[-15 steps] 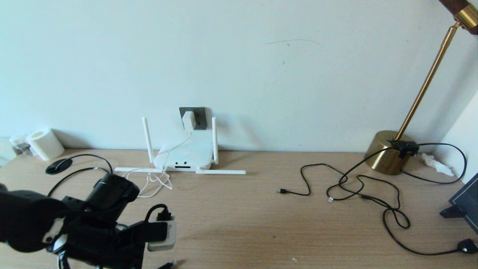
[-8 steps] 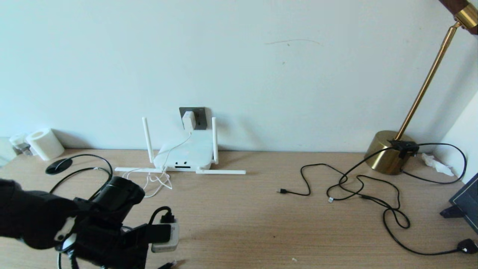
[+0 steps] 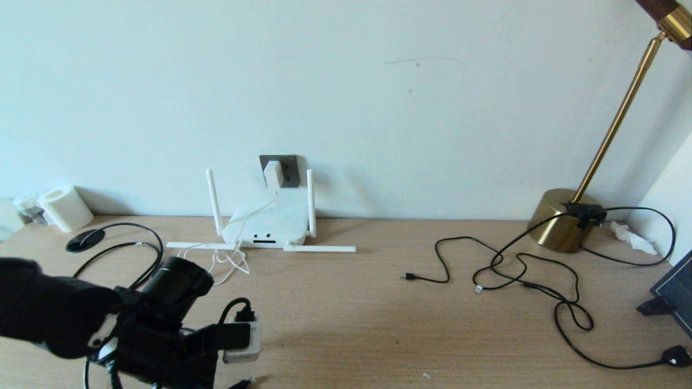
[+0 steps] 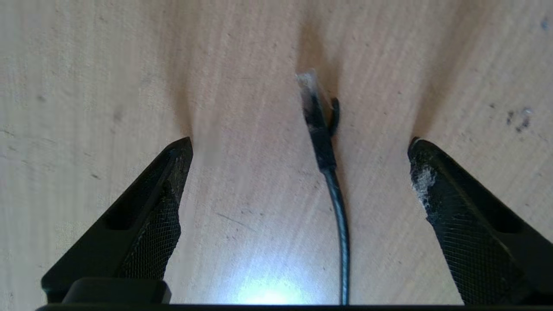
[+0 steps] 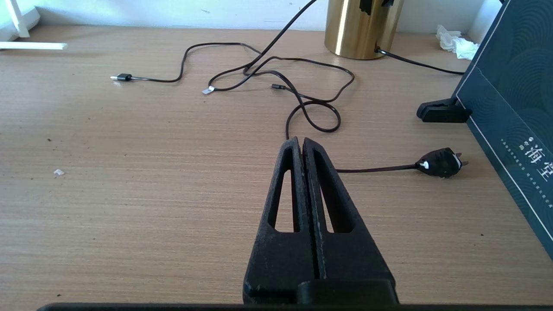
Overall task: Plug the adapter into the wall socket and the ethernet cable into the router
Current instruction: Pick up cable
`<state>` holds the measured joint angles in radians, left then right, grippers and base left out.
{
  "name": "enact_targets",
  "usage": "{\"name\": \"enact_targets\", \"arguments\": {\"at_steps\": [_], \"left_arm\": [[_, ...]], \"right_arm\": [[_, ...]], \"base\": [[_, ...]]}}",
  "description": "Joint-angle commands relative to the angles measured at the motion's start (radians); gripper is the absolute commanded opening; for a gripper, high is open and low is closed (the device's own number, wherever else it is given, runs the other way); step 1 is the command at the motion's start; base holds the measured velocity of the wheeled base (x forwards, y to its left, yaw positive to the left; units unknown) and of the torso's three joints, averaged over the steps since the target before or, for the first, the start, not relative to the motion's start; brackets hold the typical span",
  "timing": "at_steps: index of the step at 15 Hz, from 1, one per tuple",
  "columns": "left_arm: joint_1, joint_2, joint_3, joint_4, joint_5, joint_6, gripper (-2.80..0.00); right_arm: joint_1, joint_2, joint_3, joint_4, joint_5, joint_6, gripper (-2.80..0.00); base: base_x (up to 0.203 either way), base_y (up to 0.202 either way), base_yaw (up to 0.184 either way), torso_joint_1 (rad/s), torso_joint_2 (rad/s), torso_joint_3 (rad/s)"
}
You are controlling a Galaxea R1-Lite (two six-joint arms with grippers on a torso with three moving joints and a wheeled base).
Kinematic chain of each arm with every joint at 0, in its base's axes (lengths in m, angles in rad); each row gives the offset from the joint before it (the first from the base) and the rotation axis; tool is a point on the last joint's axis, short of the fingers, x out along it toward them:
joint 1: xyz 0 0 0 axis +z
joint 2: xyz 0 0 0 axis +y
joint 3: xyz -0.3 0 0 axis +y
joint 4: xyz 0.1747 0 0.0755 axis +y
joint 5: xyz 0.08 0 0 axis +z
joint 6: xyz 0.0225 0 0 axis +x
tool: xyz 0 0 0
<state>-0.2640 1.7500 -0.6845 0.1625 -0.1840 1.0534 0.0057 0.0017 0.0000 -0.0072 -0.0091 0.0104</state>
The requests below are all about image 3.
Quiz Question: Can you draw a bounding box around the black ethernet cable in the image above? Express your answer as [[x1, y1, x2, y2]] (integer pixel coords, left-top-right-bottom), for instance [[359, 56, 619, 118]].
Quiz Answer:
[[73, 223, 257, 389]]

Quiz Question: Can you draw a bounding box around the white adapter cable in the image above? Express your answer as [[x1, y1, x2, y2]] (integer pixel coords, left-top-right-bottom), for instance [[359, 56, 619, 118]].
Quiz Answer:
[[177, 186, 279, 286]]

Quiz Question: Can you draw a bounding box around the white power adapter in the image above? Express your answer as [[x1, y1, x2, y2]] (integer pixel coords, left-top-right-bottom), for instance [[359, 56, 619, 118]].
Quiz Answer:
[[263, 160, 284, 191]]

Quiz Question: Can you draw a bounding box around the black left camera cable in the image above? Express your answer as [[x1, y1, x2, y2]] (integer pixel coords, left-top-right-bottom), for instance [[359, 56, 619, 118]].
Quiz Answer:
[[218, 297, 256, 325]]

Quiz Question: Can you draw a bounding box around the black lamp power cord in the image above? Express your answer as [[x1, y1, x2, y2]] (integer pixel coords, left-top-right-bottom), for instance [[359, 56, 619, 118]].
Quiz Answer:
[[489, 207, 692, 371]]

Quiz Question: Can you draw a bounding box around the white paper roll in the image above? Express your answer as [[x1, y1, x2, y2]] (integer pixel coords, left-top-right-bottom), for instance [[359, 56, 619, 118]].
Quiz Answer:
[[38, 185, 95, 233]]

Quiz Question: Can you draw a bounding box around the grey wall socket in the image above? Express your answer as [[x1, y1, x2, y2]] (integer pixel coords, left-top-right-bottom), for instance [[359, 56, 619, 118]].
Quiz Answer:
[[259, 155, 300, 188]]

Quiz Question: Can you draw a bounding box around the brass desk lamp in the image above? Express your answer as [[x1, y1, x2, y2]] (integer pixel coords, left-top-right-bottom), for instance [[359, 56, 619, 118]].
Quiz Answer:
[[527, 0, 692, 254]]

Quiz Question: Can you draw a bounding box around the thin black usb cable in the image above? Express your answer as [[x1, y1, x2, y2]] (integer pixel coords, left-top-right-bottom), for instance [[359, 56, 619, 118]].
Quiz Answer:
[[401, 237, 595, 331]]

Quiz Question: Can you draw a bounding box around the white wifi router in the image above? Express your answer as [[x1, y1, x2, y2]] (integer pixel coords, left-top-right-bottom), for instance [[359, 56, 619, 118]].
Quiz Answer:
[[167, 169, 357, 253]]

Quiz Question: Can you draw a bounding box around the crumpled white tissue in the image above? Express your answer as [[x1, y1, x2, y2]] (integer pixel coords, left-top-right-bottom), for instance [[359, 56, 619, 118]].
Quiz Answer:
[[609, 222, 657, 256]]

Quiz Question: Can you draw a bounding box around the black inline cord switch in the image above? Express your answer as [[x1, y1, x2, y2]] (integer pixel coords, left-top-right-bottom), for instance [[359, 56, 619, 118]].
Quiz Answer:
[[561, 202, 606, 230]]

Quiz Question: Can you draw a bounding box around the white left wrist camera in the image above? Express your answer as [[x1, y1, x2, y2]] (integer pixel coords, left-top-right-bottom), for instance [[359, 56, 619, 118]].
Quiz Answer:
[[222, 319, 263, 364]]

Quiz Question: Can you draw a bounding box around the translucent plastic object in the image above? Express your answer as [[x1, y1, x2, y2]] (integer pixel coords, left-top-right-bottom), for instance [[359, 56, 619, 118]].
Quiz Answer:
[[0, 199, 25, 241]]

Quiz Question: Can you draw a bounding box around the small clear jar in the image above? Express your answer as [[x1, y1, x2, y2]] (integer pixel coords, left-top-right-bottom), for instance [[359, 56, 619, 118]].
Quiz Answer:
[[14, 194, 48, 226]]

